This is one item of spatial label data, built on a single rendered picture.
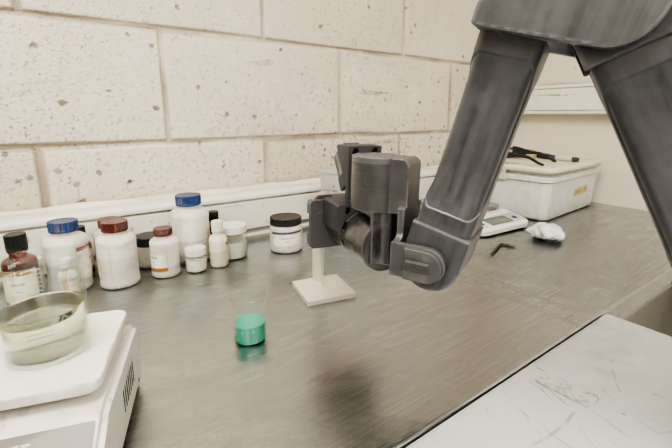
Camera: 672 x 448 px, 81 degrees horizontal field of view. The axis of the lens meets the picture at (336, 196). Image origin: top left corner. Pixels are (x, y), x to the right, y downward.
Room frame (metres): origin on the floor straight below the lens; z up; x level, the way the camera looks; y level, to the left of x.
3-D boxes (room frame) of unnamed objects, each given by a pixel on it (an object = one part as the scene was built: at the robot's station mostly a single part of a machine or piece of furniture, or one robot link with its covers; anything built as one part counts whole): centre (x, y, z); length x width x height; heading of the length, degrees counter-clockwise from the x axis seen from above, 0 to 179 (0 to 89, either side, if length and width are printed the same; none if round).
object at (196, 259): (0.68, 0.26, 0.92); 0.04 x 0.04 x 0.04
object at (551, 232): (0.86, -0.48, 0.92); 0.08 x 0.08 x 0.04; 32
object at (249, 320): (0.45, 0.11, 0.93); 0.04 x 0.04 x 0.06
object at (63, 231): (0.60, 0.44, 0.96); 0.06 x 0.06 x 0.11
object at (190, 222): (0.74, 0.28, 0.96); 0.07 x 0.07 x 0.13
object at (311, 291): (0.59, 0.02, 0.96); 0.08 x 0.08 x 0.13; 23
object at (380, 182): (0.41, -0.07, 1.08); 0.12 x 0.09 x 0.12; 59
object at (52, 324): (0.30, 0.24, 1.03); 0.07 x 0.06 x 0.08; 148
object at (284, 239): (0.80, 0.11, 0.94); 0.07 x 0.07 x 0.07
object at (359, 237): (0.43, -0.04, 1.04); 0.07 x 0.06 x 0.07; 23
